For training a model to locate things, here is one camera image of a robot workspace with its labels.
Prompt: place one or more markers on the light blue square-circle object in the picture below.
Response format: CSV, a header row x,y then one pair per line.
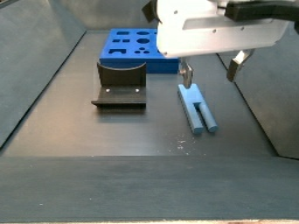
x,y
196,109

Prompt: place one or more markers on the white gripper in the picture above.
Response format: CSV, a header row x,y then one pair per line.
x,y
193,28

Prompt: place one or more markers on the blue foam shape tray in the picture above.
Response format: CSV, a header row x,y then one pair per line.
x,y
131,47

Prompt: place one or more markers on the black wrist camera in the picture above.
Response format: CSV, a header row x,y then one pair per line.
x,y
253,10

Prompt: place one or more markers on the black fixture stand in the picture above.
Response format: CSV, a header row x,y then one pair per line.
x,y
121,87

